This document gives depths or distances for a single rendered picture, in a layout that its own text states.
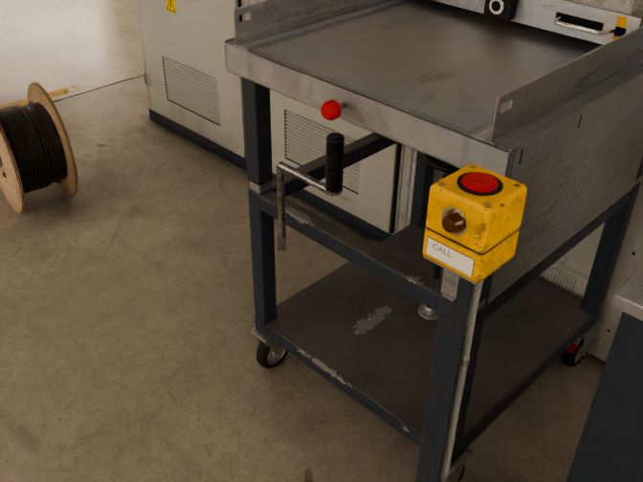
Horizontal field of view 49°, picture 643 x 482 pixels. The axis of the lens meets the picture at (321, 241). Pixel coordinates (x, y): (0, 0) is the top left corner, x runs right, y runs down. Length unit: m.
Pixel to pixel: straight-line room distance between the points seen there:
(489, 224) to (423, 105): 0.39
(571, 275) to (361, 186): 0.71
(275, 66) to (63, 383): 1.00
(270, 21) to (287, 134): 1.03
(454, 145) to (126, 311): 1.25
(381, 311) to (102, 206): 1.19
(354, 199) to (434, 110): 1.18
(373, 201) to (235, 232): 0.47
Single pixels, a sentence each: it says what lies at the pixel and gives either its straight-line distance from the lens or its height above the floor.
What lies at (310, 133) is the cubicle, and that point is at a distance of 2.30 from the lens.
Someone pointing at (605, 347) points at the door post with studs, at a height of 0.04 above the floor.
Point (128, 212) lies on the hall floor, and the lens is 2.49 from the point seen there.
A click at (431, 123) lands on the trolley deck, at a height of 0.84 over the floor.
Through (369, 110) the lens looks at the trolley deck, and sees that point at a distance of 1.13.
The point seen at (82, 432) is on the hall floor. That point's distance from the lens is 1.76.
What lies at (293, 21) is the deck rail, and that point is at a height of 0.86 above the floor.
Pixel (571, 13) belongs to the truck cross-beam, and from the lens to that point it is 1.43.
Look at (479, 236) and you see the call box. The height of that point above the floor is 0.87.
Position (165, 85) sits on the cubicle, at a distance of 2.92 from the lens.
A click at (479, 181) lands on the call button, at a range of 0.79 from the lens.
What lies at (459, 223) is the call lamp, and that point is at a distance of 0.77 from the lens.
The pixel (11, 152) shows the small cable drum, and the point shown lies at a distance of 2.36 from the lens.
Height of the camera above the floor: 1.28
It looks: 34 degrees down
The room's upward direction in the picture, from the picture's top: 1 degrees clockwise
